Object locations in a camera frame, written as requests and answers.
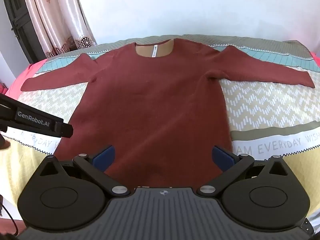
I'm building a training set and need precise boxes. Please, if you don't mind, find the beige lace-trimmed curtain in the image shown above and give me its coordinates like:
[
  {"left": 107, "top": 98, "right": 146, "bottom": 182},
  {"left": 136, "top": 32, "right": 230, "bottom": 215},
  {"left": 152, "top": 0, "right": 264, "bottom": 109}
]
[{"left": 21, "top": 0, "right": 98, "bottom": 59}]

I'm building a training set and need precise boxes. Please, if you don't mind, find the maroon long-sleeved sweater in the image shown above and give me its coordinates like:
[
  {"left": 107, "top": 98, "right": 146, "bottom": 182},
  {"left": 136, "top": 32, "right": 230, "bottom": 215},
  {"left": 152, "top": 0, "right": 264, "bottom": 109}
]
[{"left": 20, "top": 38, "right": 315, "bottom": 187}]

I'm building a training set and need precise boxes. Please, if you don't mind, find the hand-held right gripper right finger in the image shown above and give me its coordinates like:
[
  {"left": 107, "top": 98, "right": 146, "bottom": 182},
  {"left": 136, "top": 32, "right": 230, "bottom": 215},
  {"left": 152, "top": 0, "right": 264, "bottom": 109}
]
[{"left": 197, "top": 144, "right": 293, "bottom": 197}]

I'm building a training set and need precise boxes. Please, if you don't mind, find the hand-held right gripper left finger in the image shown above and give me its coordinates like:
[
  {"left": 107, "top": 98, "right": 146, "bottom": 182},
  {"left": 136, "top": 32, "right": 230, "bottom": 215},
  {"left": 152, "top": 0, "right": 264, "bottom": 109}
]
[{"left": 37, "top": 144, "right": 131, "bottom": 197}]

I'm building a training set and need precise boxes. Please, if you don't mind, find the patterned bed blanket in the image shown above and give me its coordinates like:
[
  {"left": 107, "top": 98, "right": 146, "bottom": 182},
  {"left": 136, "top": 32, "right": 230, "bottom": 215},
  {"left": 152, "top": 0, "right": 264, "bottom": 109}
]
[{"left": 0, "top": 34, "right": 320, "bottom": 230}]

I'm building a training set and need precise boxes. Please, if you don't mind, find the dark door frame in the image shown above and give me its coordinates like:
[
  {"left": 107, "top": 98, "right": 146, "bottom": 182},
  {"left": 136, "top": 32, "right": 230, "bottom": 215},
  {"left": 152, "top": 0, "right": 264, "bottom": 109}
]
[{"left": 0, "top": 0, "right": 38, "bottom": 64}]

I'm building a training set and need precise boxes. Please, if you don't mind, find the black cable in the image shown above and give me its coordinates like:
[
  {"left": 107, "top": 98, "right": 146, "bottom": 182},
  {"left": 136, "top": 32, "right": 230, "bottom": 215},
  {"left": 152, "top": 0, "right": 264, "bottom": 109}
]
[{"left": 0, "top": 197, "right": 19, "bottom": 236}]

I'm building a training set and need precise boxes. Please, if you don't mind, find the pink bed sheet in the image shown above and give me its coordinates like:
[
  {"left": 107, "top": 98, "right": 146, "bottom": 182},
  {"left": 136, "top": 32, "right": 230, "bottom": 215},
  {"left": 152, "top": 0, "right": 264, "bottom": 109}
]
[{"left": 4, "top": 61, "right": 48, "bottom": 98}]

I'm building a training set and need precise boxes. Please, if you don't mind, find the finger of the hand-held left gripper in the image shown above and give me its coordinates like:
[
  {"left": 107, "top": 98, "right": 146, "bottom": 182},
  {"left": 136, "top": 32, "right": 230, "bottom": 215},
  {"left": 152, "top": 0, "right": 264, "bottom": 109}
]
[{"left": 54, "top": 120, "right": 74, "bottom": 139}]

